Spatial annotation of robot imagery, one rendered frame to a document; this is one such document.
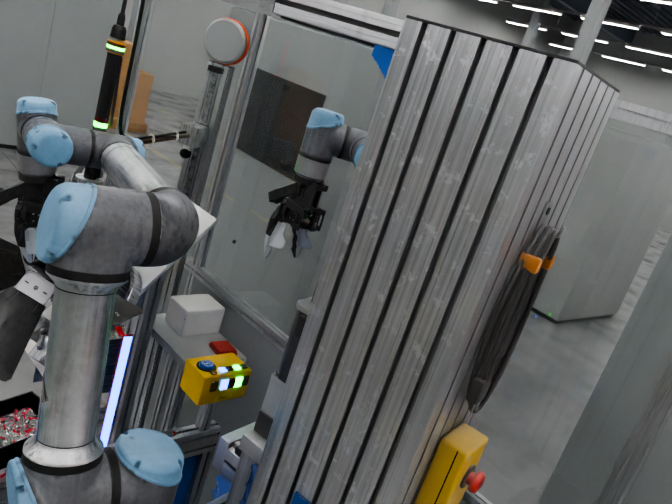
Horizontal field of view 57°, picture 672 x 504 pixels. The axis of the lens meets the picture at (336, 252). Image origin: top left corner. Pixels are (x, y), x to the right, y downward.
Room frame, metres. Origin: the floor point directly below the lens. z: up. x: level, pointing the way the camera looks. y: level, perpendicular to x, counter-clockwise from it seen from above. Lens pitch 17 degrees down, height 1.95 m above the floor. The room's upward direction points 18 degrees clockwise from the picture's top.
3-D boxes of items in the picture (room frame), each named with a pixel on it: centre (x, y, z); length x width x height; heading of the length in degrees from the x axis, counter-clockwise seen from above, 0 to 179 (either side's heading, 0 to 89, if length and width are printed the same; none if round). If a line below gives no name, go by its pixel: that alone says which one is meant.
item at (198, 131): (2.17, 0.61, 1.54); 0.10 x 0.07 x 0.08; 174
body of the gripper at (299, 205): (1.39, 0.11, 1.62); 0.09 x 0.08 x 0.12; 49
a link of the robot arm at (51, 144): (1.16, 0.58, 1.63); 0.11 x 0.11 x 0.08; 40
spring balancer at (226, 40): (2.27, 0.60, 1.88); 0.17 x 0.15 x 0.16; 49
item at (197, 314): (2.11, 0.44, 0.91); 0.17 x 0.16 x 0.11; 139
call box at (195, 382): (1.54, 0.21, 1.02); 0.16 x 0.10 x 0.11; 139
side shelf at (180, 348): (2.04, 0.40, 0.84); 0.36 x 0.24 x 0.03; 49
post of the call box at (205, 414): (1.54, 0.21, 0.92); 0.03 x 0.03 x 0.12; 49
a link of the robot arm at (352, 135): (1.40, 0.01, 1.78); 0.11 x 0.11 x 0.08; 11
